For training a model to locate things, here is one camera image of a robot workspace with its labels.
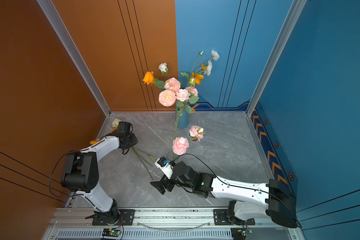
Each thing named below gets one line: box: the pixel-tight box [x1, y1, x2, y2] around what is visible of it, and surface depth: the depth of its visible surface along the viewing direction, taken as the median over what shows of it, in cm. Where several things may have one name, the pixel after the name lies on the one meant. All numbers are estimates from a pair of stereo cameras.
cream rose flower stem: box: [112, 118, 122, 127], surface depth 111 cm
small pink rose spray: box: [175, 78, 200, 138], surface depth 72 cm
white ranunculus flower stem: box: [190, 49, 220, 83], surface depth 88 cm
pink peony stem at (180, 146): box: [172, 137, 190, 161], surface depth 65 cm
